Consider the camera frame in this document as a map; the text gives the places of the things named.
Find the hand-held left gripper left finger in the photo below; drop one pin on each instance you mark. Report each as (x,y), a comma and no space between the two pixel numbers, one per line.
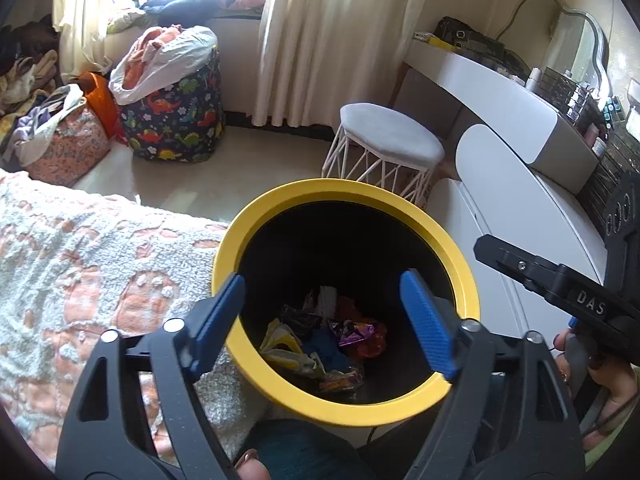
(220,310)

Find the dinosaur print laundry basket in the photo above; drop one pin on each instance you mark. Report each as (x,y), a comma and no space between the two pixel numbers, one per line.
(175,110)

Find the yellow box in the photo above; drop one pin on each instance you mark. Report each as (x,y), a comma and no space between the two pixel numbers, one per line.
(430,39)

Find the white dressing table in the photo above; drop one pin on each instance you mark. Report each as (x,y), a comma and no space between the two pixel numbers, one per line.
(500,90)

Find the white plastic bag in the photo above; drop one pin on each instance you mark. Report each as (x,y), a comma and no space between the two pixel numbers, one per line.
(190,45)

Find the yellow rimmed black trash bin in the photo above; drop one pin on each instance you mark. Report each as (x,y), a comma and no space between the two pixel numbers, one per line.
(300,195)

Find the dark handbag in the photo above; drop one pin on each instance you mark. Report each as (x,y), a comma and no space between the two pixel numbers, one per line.
(460,32)

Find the blue foil wrapper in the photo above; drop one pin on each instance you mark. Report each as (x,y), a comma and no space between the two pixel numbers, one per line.
(325,352)

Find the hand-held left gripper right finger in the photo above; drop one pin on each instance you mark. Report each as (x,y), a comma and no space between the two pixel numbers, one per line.
(425,320)

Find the clear cosmetics organizer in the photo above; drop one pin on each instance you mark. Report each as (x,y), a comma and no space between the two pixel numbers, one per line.
(570,92)

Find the yellow snack wrapper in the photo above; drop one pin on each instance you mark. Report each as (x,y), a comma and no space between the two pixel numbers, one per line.
(282,340)

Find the pink and white floral blanket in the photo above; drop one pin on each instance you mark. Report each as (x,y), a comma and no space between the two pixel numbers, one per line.
(75,260)

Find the pile of mixed clothes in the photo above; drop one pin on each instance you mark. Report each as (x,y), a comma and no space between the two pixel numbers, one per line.
(25,70)

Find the row of cosmetic bottles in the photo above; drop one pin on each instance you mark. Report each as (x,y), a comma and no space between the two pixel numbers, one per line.
(617,112)

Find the silver framed mirror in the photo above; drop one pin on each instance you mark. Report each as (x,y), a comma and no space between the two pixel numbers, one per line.
(575,45)

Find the cream curtain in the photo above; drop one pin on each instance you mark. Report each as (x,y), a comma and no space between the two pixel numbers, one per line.
(85,10)
(340,35)

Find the orange snack wrapper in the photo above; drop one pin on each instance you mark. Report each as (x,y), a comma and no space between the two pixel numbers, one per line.
(342,380)

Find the person's teal trouser leg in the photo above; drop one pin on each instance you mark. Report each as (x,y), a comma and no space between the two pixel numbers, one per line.
(300,455)

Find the person's right hand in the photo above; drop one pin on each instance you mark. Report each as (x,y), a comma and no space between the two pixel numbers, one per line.
(617,390)

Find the black drawer organizer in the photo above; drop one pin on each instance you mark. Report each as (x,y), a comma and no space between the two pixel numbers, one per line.
(607,170)

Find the orange plastic bag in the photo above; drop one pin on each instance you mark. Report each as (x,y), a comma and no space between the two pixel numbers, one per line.
(100,95)

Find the white bottle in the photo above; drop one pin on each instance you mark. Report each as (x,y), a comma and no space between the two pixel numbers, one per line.
(534,80)

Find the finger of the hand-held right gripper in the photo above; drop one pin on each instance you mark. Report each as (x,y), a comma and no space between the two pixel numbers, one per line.
(520,265)

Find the orange clothes bundle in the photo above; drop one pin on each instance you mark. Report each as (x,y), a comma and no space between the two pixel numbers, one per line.
(150,40)

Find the dark snack wrapper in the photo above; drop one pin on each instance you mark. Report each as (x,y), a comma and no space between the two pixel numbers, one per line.
(300,316)

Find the white rounded cabinet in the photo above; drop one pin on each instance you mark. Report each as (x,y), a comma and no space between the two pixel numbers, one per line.
(500,170)

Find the person's left hand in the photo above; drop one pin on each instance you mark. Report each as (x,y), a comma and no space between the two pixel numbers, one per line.
(252,467)

